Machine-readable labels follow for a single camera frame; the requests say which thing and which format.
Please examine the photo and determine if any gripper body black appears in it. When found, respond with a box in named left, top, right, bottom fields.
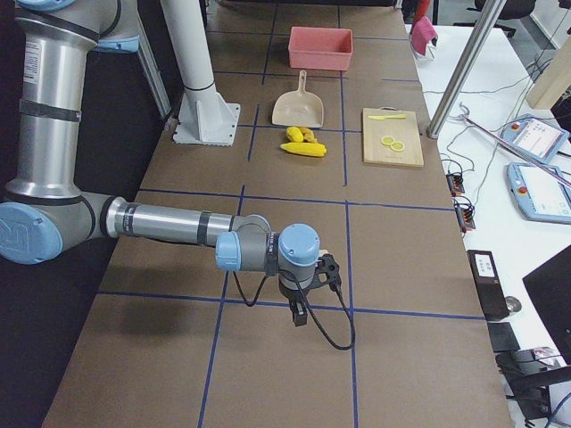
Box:
left=278, top=280, right=307, bottom=312

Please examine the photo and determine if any yellow corn cob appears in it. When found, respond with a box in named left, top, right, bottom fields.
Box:
left=280, top=142, right=327, bottom=158

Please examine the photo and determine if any tan ginger root toy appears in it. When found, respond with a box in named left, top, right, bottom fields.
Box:
left=299, top=127, right=318, bottom=144

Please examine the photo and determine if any beige plastic dustpan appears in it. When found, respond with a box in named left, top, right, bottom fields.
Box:
left=271, top=70, right=324, bottom=128

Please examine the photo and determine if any pink plastic bin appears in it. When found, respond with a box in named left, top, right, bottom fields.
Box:
left=288, top=26, right=353, bottom=71

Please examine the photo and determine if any yellow potato toy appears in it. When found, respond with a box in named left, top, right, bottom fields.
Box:
left=286, top=127, right=304, bottom=143

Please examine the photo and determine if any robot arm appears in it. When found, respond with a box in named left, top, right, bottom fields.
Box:
left=1, top=1, right=324, bottom=325

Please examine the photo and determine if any lemon slice far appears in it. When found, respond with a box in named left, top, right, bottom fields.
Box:
left=381, top=136, right=394, bottom=146

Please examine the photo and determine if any wooden cutting board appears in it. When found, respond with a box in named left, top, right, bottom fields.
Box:
left=362, top=108, right=425, bottom=168

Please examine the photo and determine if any orange connector block near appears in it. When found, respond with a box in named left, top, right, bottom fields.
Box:
left=452, top=195, right=476, bottom=233

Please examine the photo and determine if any orange connector block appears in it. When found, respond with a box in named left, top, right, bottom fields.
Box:
left=452, top=195, right=476, bottom=233
left=446, top=172, right=465, bottom=196

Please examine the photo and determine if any black box with label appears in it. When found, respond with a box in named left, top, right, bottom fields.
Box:
left=467, top=250, right=509, bottom=321

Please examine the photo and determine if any orange connector block far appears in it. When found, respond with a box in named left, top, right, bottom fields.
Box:
left=446, top=172, right=465, bottom=196

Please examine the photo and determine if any white mounting pillar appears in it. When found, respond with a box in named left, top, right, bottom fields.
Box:
left=161, top=0, right=241, bottom=146

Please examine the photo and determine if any yellow plastic knife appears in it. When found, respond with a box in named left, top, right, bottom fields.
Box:
left=367, top=114, right=407, bottom=120

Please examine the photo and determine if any black monitor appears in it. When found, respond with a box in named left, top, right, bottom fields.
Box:
left=523, top=257, right=570, bottom=364

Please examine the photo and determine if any metal rod with hook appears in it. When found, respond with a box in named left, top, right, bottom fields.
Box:
left=458, top=102, right=571, bottom=188

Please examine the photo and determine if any teach pendant near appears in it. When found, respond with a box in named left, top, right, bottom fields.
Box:
left=506, top=162, right=570, bottom=225

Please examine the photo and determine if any teach pendant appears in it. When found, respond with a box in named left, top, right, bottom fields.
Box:
left=501, top=114, right=569, bottom=164
left=506, top=162, right=570, bottom=225

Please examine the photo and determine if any teach pendant far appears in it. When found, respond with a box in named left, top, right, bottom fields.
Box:
left=501, top=114, right=569, bottom=164

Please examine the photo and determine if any pink cloth on stand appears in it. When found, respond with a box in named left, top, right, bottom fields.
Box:
left=410, top=17, right=438, bottom=57

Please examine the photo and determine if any aluminium frame post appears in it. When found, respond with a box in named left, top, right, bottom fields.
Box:
left=426, top=0, right=506, bottom=139

